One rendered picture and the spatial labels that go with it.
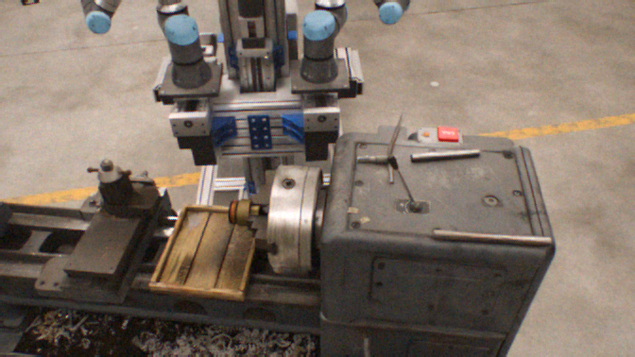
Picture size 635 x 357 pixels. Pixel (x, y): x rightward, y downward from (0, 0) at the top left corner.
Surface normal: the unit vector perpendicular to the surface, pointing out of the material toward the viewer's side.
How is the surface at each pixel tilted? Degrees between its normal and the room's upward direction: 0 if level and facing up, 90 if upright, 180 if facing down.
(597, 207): 0
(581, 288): 0
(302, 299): 0
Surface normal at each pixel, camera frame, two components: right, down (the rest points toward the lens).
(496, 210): -0.01, -0.73
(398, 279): -0.12, 0.69
